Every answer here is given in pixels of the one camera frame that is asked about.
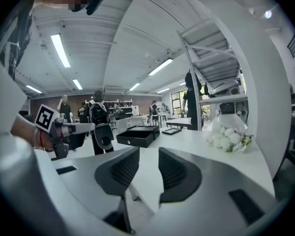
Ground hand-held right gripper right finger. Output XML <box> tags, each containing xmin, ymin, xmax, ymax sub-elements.
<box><xmin>142</xmin><ymin>147</ymin><xmax>277</xmax><ymax>236</ymax></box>

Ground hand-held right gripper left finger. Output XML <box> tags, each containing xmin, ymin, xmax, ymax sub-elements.
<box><xmin>51</xmin><ymin>146</ymin><xmax>141</xmax><ymax>235</ymax></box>

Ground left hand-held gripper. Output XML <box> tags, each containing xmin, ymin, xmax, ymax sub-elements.
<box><xmin>34</xmin><ymin>104</ymin><xmax>96</xmax><ymax>159</ymax></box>

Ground black box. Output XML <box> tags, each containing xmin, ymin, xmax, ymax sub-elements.
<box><xmin>116</xmin><ymin>125</ymin><xmax>161</xmax><ymax>148</ymax></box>

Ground person's left forearm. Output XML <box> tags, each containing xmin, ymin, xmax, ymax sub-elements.
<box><xmin>10</xmin><ymin>114</ymin><xmax>55</xmax><ymax>153</ymax></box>

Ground white shelving rack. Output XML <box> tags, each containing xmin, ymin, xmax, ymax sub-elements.
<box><xmin>105</xmin><ymin>98</ymin><xmax>133</xmax><ymax>117</ymax></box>

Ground grey oval panel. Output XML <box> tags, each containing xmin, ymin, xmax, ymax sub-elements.
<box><xmin>94</xmin><ymin>123</ymin><xmax>115</xmax><ymax>151</ymax></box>

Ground black white-striped backpack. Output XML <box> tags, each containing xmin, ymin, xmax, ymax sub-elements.
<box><xmin>89</xmin><ymin>100</ymin><xmax>109</xmax><ymax>125</ymax></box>

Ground black flat tray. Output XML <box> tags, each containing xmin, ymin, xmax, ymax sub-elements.
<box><xmin>161</xmin><ymin>127</ymin><xmax>183</xmax><ymax>136</ymax></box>

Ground white work table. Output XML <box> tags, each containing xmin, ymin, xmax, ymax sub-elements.
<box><xmin>114</xmin><ymin>115</ymin><xmax>150</xmax><ymax>132</ymax></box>

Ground white flower bouquet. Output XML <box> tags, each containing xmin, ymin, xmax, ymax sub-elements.
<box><xmin>206</xmin><ymin>109</ymin><xmax>254</xmax><ymax>154</ymax></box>

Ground black framed window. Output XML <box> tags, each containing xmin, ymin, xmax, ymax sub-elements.
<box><xmin>171</xmin><ymin>89</ymin><xmax>188</xmax><ymax>116</ymax></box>

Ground group of ceiling strip lights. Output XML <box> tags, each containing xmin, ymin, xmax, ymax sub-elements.
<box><xmin>25</xmin><ymin>34</ymin><xmax>187</xmax><ymax>94</ymax></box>

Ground black computer monitor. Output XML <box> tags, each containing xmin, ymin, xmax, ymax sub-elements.
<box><xmin>219</xmin><ymin>102</ymin><xmax>236</xmax><ymax>115</ymax></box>

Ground white curved shell part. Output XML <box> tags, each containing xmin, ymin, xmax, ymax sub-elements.
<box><xmin>212</xmin><ymin>80</ymin><xmax>241</xmax><ymax>97</ymax></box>

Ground person's black printed shirt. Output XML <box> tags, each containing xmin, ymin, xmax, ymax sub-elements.
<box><xmin>0</xmin><ymin>0</ymin><xmax>34</xmax><ymax>81</ymax></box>

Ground white metal staircase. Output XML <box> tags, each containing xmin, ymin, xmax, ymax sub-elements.
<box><xmin>176</xmin><ymin>21</ymin><xmax>242</xmax><ymax>131</ymax></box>

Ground black head-worn camera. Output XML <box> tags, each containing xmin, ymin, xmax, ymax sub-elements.
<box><xmin>86</xmin><ymin>0</ymin><xmax>106</xmax><ymax>16</ymax></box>

